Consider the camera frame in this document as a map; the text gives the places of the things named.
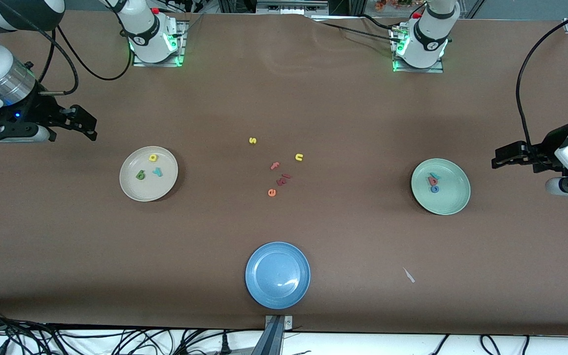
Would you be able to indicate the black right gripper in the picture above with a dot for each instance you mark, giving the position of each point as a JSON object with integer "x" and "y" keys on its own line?
{"x": 38, "y": 111}

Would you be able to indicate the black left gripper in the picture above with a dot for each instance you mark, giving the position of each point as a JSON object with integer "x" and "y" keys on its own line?
{"x": 543, "y": 152}

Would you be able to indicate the green letter g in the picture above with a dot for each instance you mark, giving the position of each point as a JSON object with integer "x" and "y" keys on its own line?
{"x": 140, "y": 175}

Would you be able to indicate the pink letter d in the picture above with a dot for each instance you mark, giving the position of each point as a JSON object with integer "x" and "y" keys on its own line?
{"x": 432, "y": 181}

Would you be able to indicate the teal letter y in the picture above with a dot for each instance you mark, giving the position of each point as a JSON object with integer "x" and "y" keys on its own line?
{"x": 158, "y": 172}

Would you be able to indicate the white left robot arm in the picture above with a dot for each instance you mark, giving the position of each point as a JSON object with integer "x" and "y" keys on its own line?
{"x": 429, "y": 39}

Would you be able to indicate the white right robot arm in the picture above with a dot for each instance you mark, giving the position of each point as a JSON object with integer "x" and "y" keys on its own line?
{"x": 146, "y": 34}

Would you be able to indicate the green plate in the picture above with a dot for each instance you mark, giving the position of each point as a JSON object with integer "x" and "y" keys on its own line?
{"x": 449, "y": 197}

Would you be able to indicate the beige brown plate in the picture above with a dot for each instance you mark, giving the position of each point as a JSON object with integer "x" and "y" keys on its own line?
{"x": 148, "y": 190}

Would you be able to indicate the white paper scrap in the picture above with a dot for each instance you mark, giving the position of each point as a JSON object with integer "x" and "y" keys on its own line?
{"x": 408, "y": 275}

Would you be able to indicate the orange background object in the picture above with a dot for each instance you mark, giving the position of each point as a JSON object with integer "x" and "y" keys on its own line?
{"x": 392, "y": 4}

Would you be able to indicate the brown table cover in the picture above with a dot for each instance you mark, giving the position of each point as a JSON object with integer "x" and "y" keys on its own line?
{"x": 313, "y": 98}

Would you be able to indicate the blue plate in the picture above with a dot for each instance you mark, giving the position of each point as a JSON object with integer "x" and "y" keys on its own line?
{"x": 277, "y": 275}

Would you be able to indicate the black power plug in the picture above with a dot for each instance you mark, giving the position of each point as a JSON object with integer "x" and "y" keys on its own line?
{"x": 225, "y": 345}

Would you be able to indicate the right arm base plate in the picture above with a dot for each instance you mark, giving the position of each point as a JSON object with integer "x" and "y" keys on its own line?
{"x": 138, "y": 62}

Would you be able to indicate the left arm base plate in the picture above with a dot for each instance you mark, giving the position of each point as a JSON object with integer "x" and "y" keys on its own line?
{"x": 437, "y": 70}

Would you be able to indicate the metal frame with sockets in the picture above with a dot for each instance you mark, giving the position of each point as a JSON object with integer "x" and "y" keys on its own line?
{"x": 291, "y": 6}

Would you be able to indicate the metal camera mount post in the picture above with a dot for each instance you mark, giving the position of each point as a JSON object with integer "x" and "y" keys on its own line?
{"x": 275, "y": 335}

